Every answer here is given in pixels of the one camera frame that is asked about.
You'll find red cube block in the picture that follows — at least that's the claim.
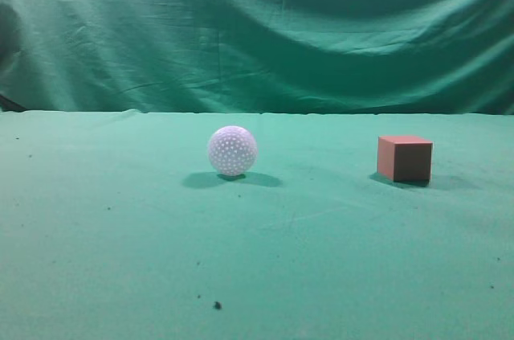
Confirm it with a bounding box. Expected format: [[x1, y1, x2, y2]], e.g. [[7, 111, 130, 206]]
[[377, 135, 434, 182]]

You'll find white dimpled ball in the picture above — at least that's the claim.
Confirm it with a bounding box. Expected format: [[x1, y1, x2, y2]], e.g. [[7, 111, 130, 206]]
[[207, 125, 258, 177]]

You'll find green table cloth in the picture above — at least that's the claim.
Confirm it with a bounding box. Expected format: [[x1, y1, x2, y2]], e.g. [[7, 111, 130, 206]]
[[1, 110, 513, 339]]

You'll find green backdrop cloth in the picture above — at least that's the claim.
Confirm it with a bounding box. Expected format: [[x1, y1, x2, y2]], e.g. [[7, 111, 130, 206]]
[[1, 0, 513, 115]]

